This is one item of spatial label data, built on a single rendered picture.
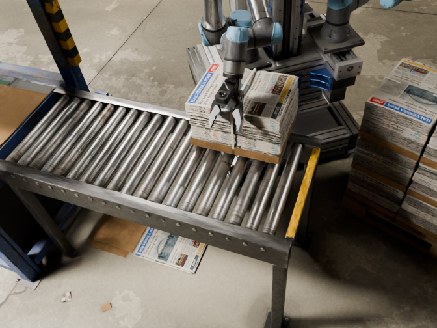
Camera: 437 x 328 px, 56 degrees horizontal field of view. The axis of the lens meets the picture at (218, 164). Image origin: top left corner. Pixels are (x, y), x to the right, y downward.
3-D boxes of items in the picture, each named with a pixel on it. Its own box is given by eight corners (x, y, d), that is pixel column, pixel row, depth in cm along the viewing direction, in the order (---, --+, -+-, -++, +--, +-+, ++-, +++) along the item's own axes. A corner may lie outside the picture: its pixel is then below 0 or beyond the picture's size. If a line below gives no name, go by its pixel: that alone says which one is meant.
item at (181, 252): (213, 230, 239) (212, 228, 238) (194, 273, 222) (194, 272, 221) (157, 213, 249) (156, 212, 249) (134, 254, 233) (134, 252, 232)
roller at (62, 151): (107, 108, 202) (104, 100, 198) (51, 181, 175) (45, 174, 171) (98, 106, 203) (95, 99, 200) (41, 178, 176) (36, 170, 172)
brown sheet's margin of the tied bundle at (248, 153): (296, 119, 179) (297, 111, 176) (278, 164, 161) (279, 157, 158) (261, 112, 183) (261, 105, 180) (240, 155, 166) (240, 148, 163)
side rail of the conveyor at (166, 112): (319, 157, 179) (322, 138, 170) (317, 166, 176) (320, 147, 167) (67, 102, 219) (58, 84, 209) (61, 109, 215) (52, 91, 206)
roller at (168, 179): (204, 129, 187) (203, 121, 183) (159, 212, 160) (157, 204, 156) (194, 127, 188) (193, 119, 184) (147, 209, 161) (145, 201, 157)
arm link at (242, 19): (258, 43, 197) (257, 17, 187) (231, 48, 197) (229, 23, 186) (251, 30, 205) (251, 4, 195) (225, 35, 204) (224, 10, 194)
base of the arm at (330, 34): (315, 30, 217) (317, 13, 210) (342, 24, 219) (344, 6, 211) (327, 45, 208) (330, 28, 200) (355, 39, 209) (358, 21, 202)
